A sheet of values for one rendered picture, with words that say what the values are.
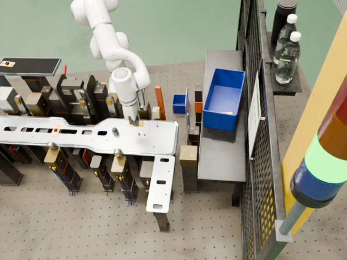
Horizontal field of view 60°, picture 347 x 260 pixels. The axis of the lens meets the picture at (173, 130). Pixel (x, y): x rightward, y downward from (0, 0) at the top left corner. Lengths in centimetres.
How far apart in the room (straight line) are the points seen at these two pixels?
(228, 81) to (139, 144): 60
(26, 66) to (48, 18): 275
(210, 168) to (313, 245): 65
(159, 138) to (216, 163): 33
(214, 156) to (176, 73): 101
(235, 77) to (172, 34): 226
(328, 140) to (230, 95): 130
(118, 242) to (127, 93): 80
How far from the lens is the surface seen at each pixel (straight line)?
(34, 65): 196
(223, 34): 383
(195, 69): 233
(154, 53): 362
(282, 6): 130
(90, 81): 169
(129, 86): 129
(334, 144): 42
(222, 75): 169
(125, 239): 170
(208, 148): 149
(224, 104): 166
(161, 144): 155
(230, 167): 144
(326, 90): 60
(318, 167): 47
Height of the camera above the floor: 229
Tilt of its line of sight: 54 degrees down
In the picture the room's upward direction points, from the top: 8 degrees counter-clockwise
